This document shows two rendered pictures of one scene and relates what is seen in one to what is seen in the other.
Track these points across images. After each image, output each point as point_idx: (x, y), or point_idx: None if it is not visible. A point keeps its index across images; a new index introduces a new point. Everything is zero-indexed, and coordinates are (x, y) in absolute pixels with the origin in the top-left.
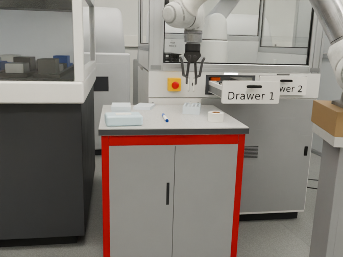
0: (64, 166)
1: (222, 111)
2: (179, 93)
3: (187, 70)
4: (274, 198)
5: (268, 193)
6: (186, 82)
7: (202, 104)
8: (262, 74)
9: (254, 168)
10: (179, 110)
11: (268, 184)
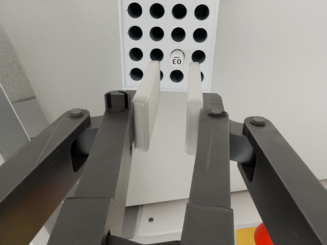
0: None
1: (25, 61)
2: (235, 243)
3: (221, 149)
4: (29, 107)
5: (37, 108)
6: (216, 97)
7: (134, 216)
8: None
9: (42, 127)
10: (232, 57)
11: (29, 116)
